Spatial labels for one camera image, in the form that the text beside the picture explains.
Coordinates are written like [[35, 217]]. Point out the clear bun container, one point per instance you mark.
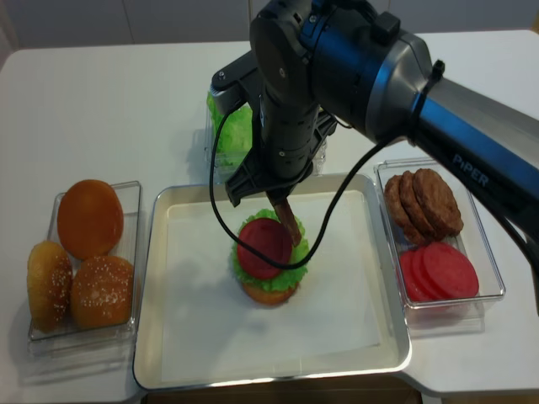
[[68, 336]]

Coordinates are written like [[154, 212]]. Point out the silver metal tray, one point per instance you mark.
[[390, 353]]

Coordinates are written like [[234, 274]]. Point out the lettuce leaf on bun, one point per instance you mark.
[[287, 278]]

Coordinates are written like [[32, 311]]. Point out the tomato slice on burger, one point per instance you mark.
[[270, 238]]

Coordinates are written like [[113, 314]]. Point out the smooth brown bun half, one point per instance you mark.
[[90, 219]]

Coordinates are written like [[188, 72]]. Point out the sesame bun on edge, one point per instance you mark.
[[49, 282]]

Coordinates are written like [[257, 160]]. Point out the front tomato slice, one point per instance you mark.
[[448, 272]]

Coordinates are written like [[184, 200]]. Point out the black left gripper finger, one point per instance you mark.
[[278, 190]]

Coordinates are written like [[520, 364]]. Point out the clear lettuce cheese container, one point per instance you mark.
[[210, 139]]

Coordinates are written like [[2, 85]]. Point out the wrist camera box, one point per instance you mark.
[[237, 84]]

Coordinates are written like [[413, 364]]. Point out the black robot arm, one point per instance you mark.
[[313, 63]]

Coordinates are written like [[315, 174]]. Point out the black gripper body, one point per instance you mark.
[[286, 139]]

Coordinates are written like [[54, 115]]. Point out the white paper liner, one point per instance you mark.
[[212, 329]]

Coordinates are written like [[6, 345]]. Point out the sesame bun top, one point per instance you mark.
[[102, 292]]

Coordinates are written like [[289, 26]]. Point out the middle tomato slice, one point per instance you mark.
[[420, 276]]

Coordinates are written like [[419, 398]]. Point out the clear patty tomato container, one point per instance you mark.
[[453, 315]]

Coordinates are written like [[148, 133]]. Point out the left tomato slice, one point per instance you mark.
[[413, 291]]

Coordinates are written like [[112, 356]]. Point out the meat patty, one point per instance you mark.
[[290, 223], [399, 214], [412, 207], [438, 203]]

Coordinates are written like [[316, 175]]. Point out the green lettuce pile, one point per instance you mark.
[[231, 126]]

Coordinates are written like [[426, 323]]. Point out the bottom bun half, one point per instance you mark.
[[268, 298]]

